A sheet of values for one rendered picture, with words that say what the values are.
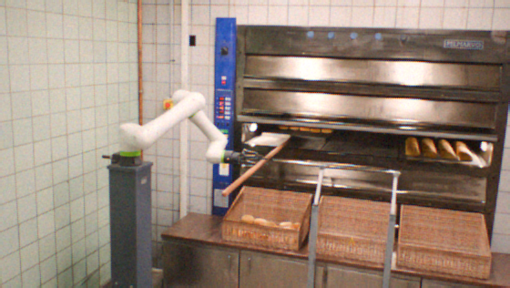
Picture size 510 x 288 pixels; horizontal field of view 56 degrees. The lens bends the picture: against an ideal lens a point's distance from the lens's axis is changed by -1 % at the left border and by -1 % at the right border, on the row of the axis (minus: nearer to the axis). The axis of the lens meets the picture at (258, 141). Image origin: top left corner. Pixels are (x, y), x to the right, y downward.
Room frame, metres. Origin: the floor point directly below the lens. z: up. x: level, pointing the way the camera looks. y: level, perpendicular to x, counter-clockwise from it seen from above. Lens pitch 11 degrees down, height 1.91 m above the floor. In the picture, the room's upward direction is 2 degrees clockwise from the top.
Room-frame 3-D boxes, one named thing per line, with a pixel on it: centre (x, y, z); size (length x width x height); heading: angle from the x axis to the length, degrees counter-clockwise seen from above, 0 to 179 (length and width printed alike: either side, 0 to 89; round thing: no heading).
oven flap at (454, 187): (3.46, -0.74, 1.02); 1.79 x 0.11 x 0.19; 74
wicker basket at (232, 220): (3.36, -0.10, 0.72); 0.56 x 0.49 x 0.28; 74
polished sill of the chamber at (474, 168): (3.48, -0.74, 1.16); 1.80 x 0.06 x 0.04; 74
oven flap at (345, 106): (3.46, -0.74, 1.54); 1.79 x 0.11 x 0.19; 74
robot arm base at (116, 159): (2.87, 0.83, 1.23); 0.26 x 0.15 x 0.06; 73
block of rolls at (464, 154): (3.72, -1.42, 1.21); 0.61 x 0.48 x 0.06; 164
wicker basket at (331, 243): (3.19, -0.69, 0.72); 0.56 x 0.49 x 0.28; 73
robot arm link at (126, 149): (2.84, 0.77, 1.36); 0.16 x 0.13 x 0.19; 40
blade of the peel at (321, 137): (4.23, -0.34, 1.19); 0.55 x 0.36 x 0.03; 75
